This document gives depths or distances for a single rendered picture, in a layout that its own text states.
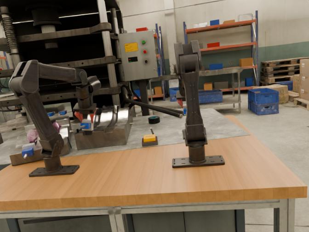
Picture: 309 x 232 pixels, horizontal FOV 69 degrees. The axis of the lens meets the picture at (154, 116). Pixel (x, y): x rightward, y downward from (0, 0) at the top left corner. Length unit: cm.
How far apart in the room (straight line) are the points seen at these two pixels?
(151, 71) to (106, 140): 96
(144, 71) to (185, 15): 601
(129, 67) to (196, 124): 124
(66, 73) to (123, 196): 57
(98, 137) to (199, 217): 73
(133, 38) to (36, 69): 119
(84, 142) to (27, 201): 44
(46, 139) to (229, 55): 720
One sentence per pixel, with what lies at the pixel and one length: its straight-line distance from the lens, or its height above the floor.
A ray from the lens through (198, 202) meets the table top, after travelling 77.
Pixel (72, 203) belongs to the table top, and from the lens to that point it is 85.
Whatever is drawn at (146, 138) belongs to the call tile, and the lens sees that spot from 113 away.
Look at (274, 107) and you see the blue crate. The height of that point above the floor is 13.
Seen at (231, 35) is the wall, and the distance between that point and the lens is 787.
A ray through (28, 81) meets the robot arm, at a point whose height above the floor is 118.
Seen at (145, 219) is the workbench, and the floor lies 34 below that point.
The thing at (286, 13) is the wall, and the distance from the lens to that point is 826.
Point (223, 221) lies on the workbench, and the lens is 148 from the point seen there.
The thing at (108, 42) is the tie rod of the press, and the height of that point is 140.
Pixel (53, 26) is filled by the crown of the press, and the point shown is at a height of 163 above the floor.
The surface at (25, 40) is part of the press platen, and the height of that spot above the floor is 150.
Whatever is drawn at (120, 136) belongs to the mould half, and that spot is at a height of 85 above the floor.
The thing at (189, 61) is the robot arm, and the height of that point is 119.
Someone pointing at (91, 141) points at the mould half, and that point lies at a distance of 123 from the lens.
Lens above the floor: 119
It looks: 13 degrees down
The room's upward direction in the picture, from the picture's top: 7 degrees counter-clockwise
